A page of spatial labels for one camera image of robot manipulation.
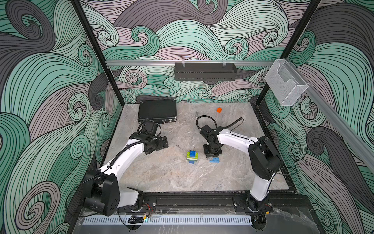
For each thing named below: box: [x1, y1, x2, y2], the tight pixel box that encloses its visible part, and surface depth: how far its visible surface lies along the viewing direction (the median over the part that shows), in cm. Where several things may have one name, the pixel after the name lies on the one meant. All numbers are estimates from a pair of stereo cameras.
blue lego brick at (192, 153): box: [189, 150, 197, 158], surface depth 83 cm
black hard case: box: [137, 98, 178, 125], surface depth 113 cm
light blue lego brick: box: [208, 156, 220, 163], surface depth 90 cm
